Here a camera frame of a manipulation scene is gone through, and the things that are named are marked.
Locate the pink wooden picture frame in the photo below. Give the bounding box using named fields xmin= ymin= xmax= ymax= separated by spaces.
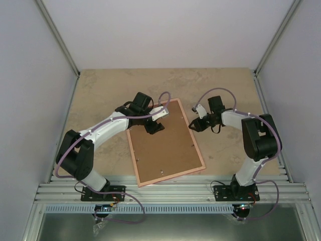
xmin=126 ymin=97 xmax=206 ymax=188

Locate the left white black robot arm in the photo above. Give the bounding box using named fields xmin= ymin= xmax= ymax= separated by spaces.
xmin=55 ymin=92 xmax=169 ymax=200

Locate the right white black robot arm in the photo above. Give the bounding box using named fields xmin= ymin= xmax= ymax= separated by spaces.
xmin=189 ymin=96 xmax=282 ymax=202

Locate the right controller circuit board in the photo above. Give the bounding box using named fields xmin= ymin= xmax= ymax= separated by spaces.
xmin=235 ymin=202 xmax=254 ymax=210

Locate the controller circuit board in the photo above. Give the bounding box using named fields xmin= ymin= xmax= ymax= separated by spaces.
xmin=94 ymin=203 xmax=117 ymax=212
xmin=235 ymin=202 xmax=254 ymax=210

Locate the left controller circuit board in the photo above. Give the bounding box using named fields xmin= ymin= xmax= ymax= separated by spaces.
xmin=94 ymin=203 xmax=117 ymax=212

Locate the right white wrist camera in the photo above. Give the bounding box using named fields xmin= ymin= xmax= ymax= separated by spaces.
xmin=192 ymin=104 xmax=207 ymax=119

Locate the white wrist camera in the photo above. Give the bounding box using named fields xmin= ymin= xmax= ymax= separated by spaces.
xmin=149 ymin=106 xmax=169 ymax=122
xmin=192 ymin=104 xmax=207 ymax=119

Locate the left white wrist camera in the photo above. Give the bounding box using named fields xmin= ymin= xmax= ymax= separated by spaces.
xmin=149 ymin=106 xmax=169 ymax=122

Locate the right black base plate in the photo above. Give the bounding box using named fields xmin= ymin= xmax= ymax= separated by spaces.
xmin=212 ymin=185 xmax=260 ymax=202

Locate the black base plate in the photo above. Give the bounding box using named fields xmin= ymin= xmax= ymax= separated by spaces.
xmin=80 ymin=185 xmax=126 ymax=202
xmin=212 ymin=185 xmax=260 ymax=202

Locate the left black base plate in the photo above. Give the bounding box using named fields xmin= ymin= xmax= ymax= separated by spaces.
xmin=80 ymin=185 xmax=126 ymax=202

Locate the aluminium mounting rail bed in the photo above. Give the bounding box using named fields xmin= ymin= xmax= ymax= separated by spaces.
xmin=34 ymin=160 xmax=311 ymax=204

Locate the slotted blue cable duct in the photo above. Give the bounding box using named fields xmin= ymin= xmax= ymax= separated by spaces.
xmin=45 ymin=204 xmax=234 ymax=214

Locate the left aluminium corner post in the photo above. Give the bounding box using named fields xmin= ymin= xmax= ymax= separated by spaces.
xmin=34 ymin=0 xmax=81 ymax=77

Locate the aluminium corner post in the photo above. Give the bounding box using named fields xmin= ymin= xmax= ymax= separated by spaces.
xmin=253 ymin=0 xmax=303 ymax=76
xmin=34 ymin=0 xmax=81 ymax=77

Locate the right aluminium corner post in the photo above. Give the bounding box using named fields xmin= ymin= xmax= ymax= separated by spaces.
xmin=253 ymin=0 xmax=303 ymax=76

